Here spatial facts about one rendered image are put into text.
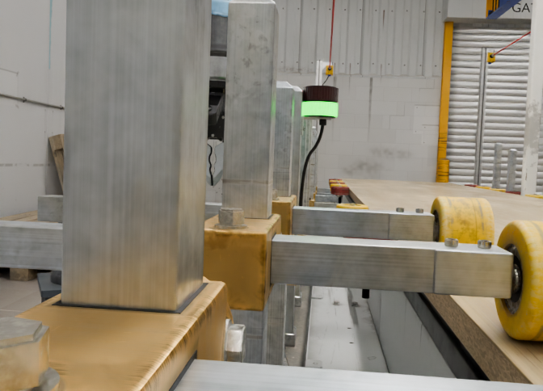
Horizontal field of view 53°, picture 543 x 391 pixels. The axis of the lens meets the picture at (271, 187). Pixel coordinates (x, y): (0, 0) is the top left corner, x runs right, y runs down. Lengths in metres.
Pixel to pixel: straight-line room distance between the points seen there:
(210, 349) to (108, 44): 0.10
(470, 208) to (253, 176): 0.29
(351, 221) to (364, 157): 8.35
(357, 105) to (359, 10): 1.53
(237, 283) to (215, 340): 0.16
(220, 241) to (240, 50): 0.15
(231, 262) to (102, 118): 0.19
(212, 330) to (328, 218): 0.45
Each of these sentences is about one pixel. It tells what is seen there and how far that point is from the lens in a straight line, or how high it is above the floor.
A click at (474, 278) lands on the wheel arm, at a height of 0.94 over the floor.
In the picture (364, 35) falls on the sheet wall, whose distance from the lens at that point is 9.19.
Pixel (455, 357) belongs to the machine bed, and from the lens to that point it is 0.61.
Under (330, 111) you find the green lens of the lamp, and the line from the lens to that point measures 0.90.
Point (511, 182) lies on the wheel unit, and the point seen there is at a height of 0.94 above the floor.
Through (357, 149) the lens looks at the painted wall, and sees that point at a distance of 8.95.
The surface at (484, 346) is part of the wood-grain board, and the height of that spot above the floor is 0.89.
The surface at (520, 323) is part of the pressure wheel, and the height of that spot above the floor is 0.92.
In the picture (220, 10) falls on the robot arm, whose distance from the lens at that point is 1.12.
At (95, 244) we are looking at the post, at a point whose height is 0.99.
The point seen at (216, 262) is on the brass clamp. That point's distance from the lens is 0.34.
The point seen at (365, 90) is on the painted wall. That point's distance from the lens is 9.04.
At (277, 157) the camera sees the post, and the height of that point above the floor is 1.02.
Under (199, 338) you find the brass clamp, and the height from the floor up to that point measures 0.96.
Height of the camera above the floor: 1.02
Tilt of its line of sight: 3 degrees down
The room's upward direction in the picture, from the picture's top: 2 degrees clockwise
